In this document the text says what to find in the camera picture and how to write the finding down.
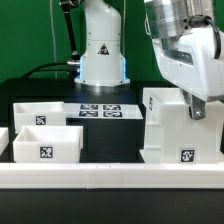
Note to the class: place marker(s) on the white front drawer box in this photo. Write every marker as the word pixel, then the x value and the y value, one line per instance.
pixel 48 144

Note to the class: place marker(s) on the white drawer cabinet frame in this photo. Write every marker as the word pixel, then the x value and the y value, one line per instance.
pixel 171 136

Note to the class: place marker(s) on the white rear drawer box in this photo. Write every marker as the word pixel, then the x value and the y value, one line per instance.
pixel 38 114

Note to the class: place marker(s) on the white drawer box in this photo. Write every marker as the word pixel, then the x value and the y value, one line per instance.
pixel 38 114
pixel 48 144

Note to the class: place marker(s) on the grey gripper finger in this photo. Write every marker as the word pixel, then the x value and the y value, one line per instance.
pixel 196 106

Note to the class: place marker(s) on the white front fence wall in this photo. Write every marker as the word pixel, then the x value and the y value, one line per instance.
pixel 104 176

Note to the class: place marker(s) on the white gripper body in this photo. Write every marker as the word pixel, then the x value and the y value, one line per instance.
pixel 190 64

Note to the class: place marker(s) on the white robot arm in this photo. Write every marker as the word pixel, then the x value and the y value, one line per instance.
pixel 102 65

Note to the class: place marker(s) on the white fence wall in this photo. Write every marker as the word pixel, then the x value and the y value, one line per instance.
pixel 4 139
pixel 104 176

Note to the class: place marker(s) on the white marker base plate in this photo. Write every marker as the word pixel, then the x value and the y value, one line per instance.
pixel 102 111

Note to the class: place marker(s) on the white left fence wall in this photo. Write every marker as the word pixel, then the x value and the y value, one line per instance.
pixel 4 139

